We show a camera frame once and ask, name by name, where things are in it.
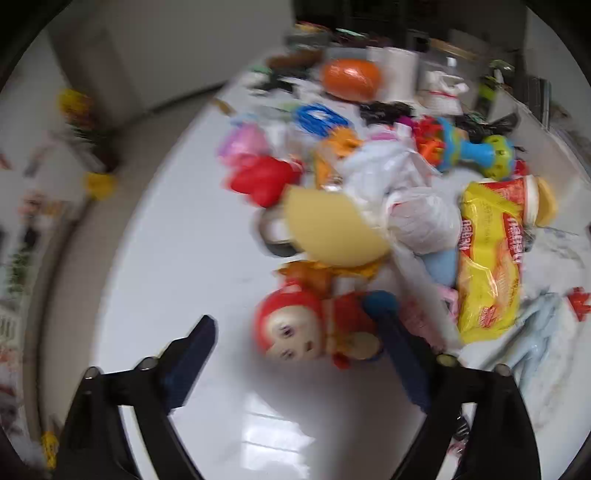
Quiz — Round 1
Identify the yellow potty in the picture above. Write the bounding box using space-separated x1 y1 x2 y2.
83 172 117 200

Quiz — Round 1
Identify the white roll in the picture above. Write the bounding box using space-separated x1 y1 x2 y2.
367 46 421 102

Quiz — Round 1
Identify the pink toy cup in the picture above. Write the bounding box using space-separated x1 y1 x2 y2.
218 126 271 160

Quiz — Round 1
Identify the pink printed item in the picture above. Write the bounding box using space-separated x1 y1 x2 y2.
399 286 460 347

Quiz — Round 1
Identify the light blue soft item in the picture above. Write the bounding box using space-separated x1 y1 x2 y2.
422 249 460 287

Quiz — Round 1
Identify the yellow biscuit packet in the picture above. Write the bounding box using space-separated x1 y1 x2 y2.
456 178 541 344

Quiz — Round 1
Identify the white plastic bag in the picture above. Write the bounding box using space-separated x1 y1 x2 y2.
344 136 462 257

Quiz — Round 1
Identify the pale yellow plush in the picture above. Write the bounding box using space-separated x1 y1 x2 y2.
281 185 393 267

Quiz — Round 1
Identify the red toy figure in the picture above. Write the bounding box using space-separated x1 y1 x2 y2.
569 287 591 324

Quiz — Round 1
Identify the red monkey doll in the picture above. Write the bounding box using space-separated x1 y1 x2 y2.
253 274 386 370

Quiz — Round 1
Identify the yellow flower plant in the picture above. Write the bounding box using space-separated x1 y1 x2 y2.
58 88 121 169

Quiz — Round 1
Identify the blue box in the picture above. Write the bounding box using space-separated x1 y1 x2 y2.
295 104 352 137

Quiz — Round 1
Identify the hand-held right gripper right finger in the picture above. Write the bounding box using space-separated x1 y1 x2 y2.
362 291 541 480

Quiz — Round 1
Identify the green black toy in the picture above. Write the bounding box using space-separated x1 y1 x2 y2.
478 60 513 112

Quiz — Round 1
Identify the orange ball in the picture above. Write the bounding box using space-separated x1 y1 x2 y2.
321 58 384 100

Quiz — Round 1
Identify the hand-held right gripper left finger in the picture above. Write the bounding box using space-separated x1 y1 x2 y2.
55 315 218 480

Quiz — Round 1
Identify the red heart toy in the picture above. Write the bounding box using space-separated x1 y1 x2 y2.
229 156 301 208

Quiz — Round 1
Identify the orange yellow toy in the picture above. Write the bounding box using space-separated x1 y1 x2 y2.
314 129 365 185

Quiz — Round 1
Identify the light blue toy figure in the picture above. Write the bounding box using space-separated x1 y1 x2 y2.
489 293 571 393

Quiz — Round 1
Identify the colourful rattle toy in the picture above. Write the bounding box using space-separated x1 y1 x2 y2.
413 116 517 181

